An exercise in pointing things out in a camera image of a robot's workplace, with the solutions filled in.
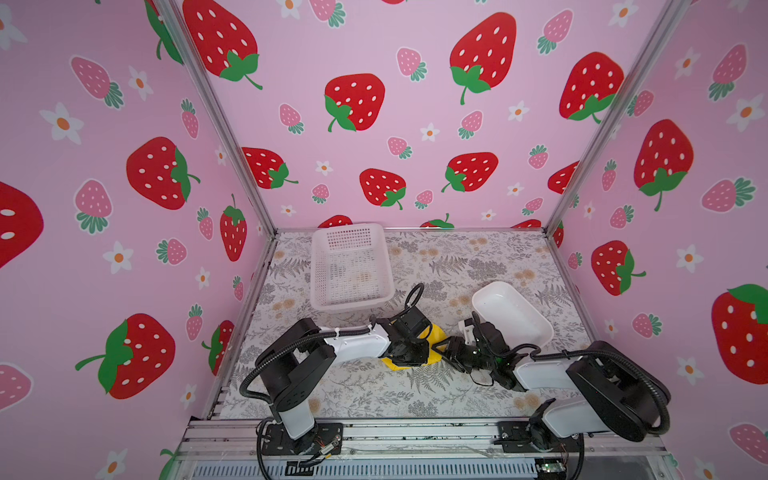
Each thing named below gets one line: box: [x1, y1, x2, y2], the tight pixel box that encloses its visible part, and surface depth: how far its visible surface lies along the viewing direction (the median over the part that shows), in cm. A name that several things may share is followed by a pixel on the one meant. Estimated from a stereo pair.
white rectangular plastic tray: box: [471, 281, 554, 351], surface depth 97 cm
